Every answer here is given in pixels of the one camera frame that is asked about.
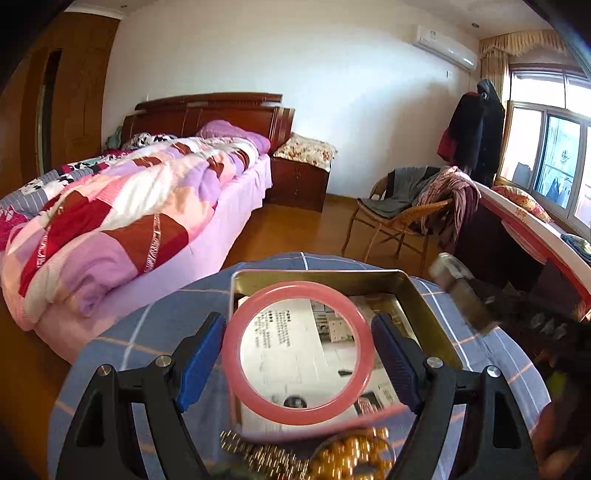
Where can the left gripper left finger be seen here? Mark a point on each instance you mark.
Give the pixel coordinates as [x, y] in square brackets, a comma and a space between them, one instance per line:
[102, 443]

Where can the blue plaid tablecloth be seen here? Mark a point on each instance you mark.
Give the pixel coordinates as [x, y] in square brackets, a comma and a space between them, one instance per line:
[157, 328]

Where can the window bench with cushion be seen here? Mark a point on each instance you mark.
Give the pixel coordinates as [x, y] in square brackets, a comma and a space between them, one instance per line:
[544, 242]

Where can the wicker chair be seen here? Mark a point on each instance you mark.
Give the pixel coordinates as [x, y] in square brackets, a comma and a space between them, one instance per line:
[410, 229]

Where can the bed with pink sheet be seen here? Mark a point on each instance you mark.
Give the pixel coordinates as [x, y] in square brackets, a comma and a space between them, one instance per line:
[66, 333]

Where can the pink striped garment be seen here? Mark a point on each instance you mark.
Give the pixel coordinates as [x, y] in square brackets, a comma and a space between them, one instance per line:
[452, 183]

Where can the grey garment on chair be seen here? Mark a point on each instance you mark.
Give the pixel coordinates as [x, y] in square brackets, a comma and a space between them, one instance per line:
[403, 187]

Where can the hanging black coats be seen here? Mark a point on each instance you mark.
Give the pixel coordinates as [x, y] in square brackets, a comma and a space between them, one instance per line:
[473, 139]

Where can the pink metal tin box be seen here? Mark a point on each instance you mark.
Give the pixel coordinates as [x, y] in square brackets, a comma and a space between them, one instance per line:
[430, 335]

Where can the printed paper leaflet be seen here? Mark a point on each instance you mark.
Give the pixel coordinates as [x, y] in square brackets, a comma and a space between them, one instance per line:
[299, 354]

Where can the patchwork pink red quilt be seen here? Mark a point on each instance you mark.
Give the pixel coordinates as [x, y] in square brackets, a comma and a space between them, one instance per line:
[103, 231]

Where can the dark wooden nightstand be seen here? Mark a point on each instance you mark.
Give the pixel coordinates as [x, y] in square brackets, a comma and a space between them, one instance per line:
[297, 184]

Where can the floral cloth on nightstand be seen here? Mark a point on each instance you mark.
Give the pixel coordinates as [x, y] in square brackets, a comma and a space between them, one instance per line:
[308, 151]

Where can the yellow curtain valance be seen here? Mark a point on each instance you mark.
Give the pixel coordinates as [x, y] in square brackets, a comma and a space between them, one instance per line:
[496, 53]

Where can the white air conditioner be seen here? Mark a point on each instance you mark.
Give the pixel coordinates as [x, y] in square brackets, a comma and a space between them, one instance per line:
[446, 48]

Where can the purple pillow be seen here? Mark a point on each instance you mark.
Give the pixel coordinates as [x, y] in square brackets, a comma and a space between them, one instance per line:
[224, 129]

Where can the dark wooden headboard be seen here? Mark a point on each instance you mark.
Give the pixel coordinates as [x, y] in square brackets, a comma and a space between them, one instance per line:
[185, 115]

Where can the wooden wardrobe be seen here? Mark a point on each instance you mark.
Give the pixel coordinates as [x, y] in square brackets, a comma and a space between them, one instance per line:
[51, 108]

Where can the window with frame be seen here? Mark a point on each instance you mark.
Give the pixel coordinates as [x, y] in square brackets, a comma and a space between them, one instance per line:
[546, 149]

